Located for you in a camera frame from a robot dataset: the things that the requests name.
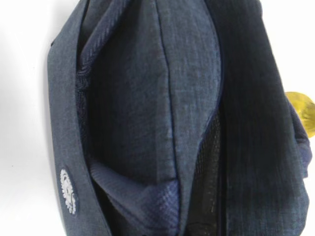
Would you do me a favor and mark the dark blue insulated lunch bag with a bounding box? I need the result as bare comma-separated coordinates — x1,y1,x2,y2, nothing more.
47,0,312,236

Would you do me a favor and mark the yellow toy fruit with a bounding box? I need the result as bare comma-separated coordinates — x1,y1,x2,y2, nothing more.
285,91,315,138

